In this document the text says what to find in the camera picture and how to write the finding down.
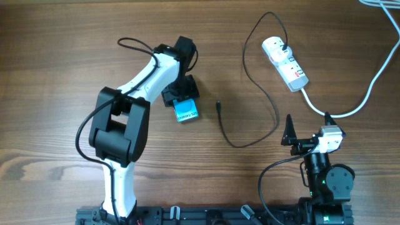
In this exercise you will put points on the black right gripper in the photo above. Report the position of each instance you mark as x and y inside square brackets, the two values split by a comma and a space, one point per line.
[290, 138]

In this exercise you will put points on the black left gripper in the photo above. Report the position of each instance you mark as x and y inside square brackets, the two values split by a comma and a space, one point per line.
[192, 92]

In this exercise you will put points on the blue screen Galaxy smartphone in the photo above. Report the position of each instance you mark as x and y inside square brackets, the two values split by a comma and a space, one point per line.
[185, 110]

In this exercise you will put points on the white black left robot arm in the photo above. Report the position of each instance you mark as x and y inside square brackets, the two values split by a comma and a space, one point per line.
[115, 134]

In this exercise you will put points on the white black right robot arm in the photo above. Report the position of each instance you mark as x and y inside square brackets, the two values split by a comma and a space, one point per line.
[330, 185]

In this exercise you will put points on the white USB charger plug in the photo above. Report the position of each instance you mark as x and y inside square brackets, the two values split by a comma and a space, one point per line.
[278, 55]

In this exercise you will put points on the white power strip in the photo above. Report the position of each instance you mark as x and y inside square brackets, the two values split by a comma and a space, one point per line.
[289, 69]

